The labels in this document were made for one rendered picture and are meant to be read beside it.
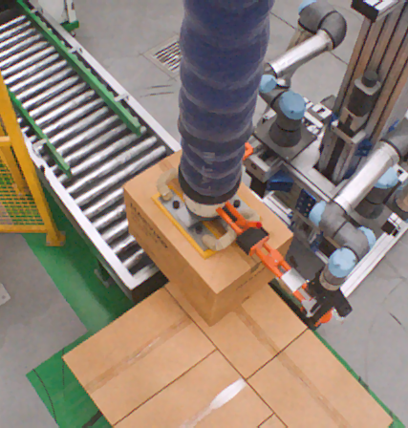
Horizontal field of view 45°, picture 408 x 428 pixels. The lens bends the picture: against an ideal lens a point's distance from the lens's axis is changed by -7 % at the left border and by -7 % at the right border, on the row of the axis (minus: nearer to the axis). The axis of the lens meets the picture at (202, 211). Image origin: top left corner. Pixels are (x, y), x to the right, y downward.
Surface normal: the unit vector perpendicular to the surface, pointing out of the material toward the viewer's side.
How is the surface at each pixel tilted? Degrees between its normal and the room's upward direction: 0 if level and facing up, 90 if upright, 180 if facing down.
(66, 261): 0
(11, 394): 0
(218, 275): 0
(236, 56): 79
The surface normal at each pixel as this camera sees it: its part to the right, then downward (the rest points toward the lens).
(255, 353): 0.05, -0.51
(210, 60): -0.18, 0.76
